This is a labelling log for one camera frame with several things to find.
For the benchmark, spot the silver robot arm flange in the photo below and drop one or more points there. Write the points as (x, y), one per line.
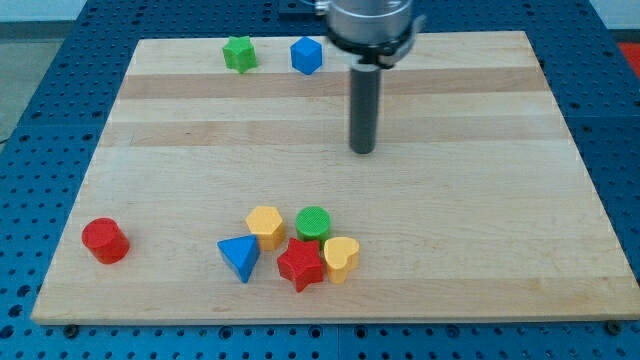
(371, 33)

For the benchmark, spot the red star block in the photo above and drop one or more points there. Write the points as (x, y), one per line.
(301, 264)

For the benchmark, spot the blue cube block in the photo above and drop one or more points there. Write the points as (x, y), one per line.
(306, 55)

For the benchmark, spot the green star block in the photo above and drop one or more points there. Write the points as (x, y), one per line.
(239, 54)

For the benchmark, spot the green cylinder block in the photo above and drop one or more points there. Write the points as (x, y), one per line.
(313, 223)

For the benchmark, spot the yellow hexagon block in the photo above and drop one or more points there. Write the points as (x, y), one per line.
(267, 224)

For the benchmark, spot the yellow heart block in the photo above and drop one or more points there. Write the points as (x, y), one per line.
(341, 256)

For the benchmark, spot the blue triangle block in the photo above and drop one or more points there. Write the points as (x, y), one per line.
(240, 254)

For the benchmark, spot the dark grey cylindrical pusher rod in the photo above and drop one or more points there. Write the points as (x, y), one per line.
(364, 103)

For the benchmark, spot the wooden board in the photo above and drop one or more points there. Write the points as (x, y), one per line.
(475, 205)

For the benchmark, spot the red cylinder block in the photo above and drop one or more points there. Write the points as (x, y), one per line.
(105, 240)

